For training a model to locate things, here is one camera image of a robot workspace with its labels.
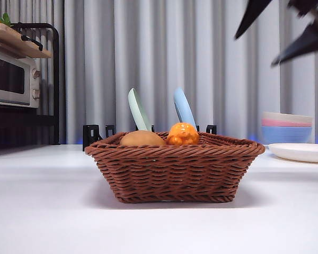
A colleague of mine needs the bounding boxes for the pale green plate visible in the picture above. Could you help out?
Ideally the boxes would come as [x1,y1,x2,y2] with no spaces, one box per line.
[127,87,152,132]

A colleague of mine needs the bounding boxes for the grey curtain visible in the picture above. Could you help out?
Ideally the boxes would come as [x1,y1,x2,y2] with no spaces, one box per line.
[0,0,318,146]

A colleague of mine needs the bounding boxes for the black dish rack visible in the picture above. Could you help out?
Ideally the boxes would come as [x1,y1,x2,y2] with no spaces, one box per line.
[82,124,217,152]

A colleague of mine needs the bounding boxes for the orange-yellow corn cob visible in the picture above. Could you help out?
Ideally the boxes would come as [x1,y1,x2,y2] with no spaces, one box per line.
[166,122,199,146]

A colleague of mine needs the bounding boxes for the black metal shelf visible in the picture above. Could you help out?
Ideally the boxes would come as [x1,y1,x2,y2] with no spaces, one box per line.
[0,22,60,160]

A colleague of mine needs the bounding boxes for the pale blue plate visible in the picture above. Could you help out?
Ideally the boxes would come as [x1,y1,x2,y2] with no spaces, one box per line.
[173,87,197,128]

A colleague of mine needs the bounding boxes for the silver toaster oven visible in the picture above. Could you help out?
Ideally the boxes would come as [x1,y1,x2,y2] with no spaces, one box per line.
[0,49,42,109]

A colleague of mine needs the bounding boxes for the cream bowl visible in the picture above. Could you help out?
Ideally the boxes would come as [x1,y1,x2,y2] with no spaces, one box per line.
[262,111,314,124]

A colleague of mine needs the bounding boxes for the blue bowl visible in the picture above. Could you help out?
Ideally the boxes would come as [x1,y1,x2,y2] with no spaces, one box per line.
[261,125,313,145]

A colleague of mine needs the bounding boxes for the white flat plate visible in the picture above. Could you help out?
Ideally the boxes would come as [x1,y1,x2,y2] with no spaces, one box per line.
[267,142,318,164]

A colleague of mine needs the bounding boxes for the wooden board with black handle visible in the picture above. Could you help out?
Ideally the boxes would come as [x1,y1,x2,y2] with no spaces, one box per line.
[0,22,54,58]

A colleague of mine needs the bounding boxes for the brown potato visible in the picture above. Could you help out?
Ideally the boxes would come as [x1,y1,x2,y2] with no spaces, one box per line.
[119,130,166,146]

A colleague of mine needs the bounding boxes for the pink bowl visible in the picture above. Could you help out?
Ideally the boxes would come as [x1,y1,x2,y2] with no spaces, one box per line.
[262,118,313,128]

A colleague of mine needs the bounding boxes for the brown wicker basket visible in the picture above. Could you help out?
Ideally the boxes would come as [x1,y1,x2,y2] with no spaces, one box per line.
[84,131,266,204]

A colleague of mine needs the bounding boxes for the green leaves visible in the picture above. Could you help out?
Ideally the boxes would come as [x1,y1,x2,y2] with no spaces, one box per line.
[0,12,13,27]

